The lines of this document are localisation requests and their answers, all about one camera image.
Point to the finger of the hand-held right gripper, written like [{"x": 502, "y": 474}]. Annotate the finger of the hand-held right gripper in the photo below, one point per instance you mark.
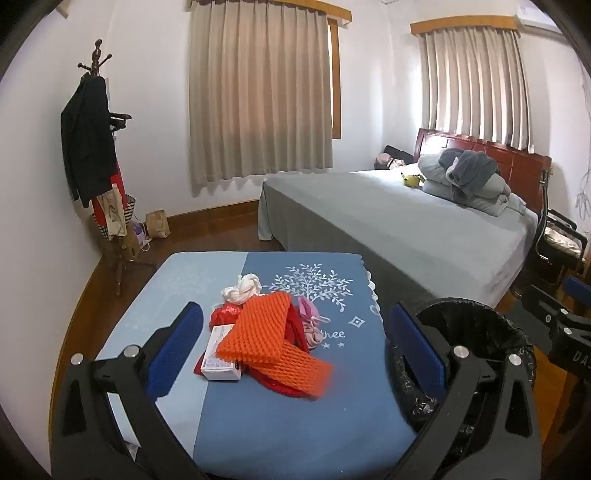
[
  {"x": 542, "y": 307},
  {"x": 579, "y": 288}
]

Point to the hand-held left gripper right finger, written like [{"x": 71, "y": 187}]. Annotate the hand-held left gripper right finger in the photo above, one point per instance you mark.
[{"x": 415, "y": 346}]

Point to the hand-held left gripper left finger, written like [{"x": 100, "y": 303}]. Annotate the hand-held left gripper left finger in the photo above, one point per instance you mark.
[{"x": 175, "y": 346}]

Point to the white cardboard box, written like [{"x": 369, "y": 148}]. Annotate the white cardboard box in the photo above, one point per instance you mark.
[{"x": 219, "y": 357}]

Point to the red plastic bag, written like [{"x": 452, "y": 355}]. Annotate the red plastic bag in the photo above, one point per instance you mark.
[{"x": 224, "y": 316}]

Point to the bin with black bag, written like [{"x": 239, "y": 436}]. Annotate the bin with black bag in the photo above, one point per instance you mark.
[{"x": 480, "y": 323}]

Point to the orange foam net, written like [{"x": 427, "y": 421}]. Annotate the orange foam net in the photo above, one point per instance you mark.
[{"x": 258, "y": 332}]

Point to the pink fabric pouch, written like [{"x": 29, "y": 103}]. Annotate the pink fabric pouch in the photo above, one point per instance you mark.
[{"x": 309, "y": 323}]

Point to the red plastic wrapper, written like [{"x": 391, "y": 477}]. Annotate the red plastic wrapper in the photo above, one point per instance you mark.
[{"x": 295, "y": 327}]

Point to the black chair with cushion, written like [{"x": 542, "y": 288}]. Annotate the black chair with cushion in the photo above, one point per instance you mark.
[{"x": 551, "y": 265}]

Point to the wooden coat rack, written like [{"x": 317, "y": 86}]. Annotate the wooden coat rack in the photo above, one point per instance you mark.
[{"x": 121, "y": 272}]

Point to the purple white appliance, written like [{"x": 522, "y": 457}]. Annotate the purple white appliance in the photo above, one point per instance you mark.
[{"x": 138, "y": 237}]

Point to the brown paper bag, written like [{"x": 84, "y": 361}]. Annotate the brown paper bag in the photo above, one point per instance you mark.
[{"x": 158, "y": 224}]

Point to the folded grey quilt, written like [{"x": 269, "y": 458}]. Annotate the folded grey quilt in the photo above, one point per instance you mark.
[{"x": 489, "y": 194}]

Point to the bed with grey sheet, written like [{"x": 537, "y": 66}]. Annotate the bed with grey sheet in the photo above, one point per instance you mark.
[{"x": 392, "y": 221}]

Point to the red wooden headboard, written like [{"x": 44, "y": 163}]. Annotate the red wooden headboard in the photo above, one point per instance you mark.
[{"x": 521, "y": 170}]

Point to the blue tree print tablecloth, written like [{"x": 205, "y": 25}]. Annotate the blue tree print tablecloth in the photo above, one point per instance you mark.
[{"x": 277, "y": 438}]

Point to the striped bag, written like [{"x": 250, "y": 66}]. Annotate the striped bag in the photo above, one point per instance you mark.
[{"x": 130, "y": 207}]

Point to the beige canvas tote bag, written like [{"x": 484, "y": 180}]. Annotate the beige canvas tote bag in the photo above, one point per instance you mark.
[{"x": 111, "y": 207}]

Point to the dark grey towel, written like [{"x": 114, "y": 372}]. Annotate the dark grey towel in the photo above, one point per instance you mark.
[{"x": 471, "y": 170}]

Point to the yellow plush toy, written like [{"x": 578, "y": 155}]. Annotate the yellow plush toy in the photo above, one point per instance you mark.
[{"x": 412, "y": 180}]

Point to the red paper bag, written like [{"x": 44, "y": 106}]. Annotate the red paper bag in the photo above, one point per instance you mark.
[{"x": 117, "y": 177}]

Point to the pink bag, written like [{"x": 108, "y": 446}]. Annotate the pink bag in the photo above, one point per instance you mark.
[{"x": 385, "y": 162}]

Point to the black bag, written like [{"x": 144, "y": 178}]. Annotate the black bag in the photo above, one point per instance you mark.
[{"x": 399, "y": 151}]

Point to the black jacket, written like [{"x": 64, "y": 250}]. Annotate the black jacket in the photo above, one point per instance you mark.
[{"x": 87, "y": 138}]

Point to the narrow beige curtain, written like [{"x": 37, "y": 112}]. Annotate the narrow beige curtain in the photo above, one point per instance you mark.
[{"x": 475, "y": 83}]

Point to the black clothes hangers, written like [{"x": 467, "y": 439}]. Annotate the black clothes hangers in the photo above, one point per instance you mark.
[{"x": 120, "y": 120}]

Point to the wide beige curtain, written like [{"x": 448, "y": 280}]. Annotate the wide beige curtain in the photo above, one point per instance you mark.
[{"x": 258, "y": 92}]

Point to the white air conditioner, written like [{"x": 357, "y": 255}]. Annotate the white air conditioner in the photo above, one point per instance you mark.
[{"x": 538, "y": 14}]

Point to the short wooden curtain pelmet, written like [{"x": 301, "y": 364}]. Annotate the short wooden curtain pelmet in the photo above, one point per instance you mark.
[{"x": 461, "y": 23}]

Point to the long wooden curtain pelmet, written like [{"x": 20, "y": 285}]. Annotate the long wooden curtain pelmet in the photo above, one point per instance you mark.
[{"x": 277, "y": 3}]

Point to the wooden window frame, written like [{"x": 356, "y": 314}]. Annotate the wooden window frame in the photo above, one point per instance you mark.
[{"x": 335, "y": 78}]

